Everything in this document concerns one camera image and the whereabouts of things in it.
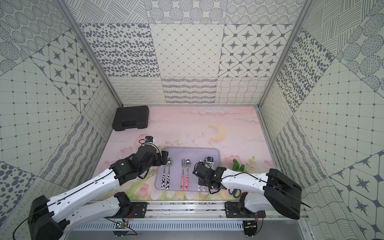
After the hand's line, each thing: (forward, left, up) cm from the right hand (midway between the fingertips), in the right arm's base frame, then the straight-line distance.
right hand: (204, 180), depth 83 cm
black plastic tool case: (+45, +55, +3) cm, 72 cm away
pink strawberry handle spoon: (+9, +9, +2) cm, 13 cm away
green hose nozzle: (+8, -20, +2) cm, 21 cm away
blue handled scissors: (-5, -16, -1) cm, 17 cm away
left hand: (+10, +23, +16) cm, 30 cm away
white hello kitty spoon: (-4, 0, +1) cm, 4 cm away
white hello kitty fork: (-4, +3, +1) cm, 5 cm away
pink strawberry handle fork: (-4, +12, +1) cm, 13 cm away
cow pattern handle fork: (-2, +23, +1) cm, 23 cm away
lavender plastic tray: (+3, +15, 0) cm, 16 cm away
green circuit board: (-21, +41, -1) cm, 46 cm away
